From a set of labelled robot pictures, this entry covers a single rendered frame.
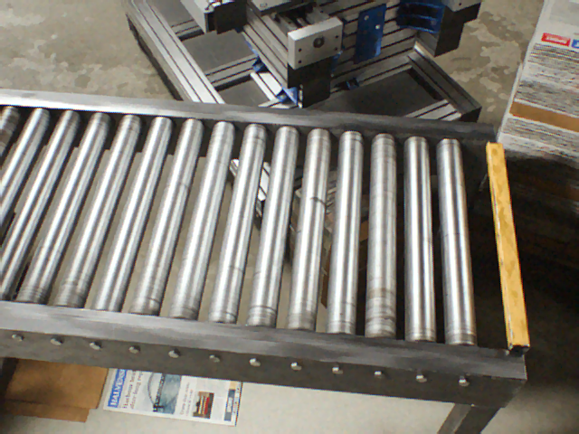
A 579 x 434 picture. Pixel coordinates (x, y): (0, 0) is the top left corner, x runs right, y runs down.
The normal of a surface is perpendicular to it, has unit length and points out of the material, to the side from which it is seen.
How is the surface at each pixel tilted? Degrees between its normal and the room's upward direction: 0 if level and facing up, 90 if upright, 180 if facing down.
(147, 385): 0
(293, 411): 0
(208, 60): 0
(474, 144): 90
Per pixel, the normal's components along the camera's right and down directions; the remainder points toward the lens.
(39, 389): 0.00, -0.60
